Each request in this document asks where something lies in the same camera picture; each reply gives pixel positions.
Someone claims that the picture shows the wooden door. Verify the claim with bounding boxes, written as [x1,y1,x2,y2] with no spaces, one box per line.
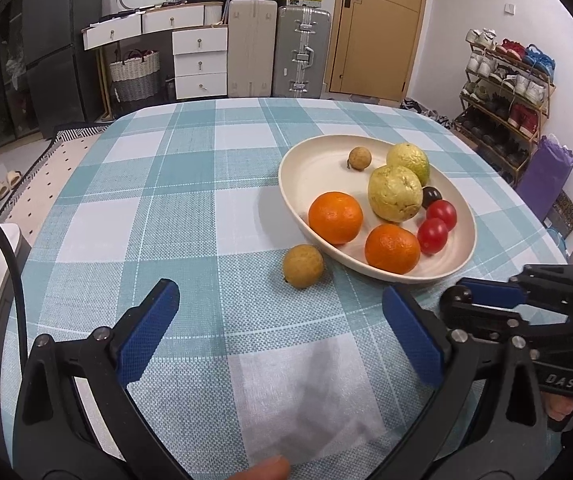
[326,0,426,102]

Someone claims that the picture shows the beige slippers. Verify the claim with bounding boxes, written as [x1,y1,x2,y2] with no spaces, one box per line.
[0,170,23,202]

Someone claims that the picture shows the dark plum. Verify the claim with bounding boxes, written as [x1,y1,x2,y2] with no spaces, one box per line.
[422,185,443,209]

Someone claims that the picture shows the beige suitcase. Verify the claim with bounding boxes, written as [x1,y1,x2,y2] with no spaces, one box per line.
[227,0,278,98]

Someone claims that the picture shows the black refrigerator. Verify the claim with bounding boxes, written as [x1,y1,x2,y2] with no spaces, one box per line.
[22,0,104,139]

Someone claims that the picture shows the purple bag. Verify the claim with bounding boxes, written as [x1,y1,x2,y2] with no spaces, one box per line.
[516,136,573,222]

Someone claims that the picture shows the white drawer desk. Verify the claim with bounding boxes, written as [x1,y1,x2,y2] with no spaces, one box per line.
[81,2,228,101]

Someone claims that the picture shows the dotted floor rug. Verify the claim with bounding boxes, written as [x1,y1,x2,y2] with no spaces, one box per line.
[0,122,108,246]

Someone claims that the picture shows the orange mandarin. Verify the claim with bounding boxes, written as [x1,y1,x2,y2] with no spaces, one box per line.
[308,192,363,245]
[364,223,421,274]

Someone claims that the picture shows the silver aluminium suitcase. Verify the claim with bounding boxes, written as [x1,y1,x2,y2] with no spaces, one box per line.
[272,6,332,99]

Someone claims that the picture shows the person's left hand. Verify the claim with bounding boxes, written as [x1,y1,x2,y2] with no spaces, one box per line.
[228,455,291,480]

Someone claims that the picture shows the yellow-green guava far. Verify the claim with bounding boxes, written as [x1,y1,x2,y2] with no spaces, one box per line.
[386,142,431,186]

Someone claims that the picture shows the red tomato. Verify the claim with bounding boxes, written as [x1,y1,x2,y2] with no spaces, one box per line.
[416,218,449,256]
[426,200,457,231]

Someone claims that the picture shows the teal plaid tablecloth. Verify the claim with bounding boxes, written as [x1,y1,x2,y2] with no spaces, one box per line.
[23,99,563,479]

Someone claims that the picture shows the wooden shoe rack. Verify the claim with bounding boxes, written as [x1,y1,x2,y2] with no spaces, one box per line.
[453,28,555,186]

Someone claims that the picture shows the yellow guava near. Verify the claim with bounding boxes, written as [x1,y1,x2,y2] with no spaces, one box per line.
[367,165,423,223]

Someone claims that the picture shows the woven laundry basket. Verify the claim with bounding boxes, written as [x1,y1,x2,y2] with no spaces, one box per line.
[110,50,162,103]

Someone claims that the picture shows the brown longan on table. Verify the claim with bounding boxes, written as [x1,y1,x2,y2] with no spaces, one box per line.
[283,244,324,289]

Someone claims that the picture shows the brown longan in plate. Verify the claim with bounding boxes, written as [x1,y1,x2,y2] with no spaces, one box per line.
[347,146,372,171]

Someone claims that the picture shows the person's right hand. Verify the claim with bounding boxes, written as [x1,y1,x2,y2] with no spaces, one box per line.
[541,392,573,422]

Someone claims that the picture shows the red tomato in plate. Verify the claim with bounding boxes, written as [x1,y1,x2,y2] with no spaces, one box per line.
[426,200,457,231]

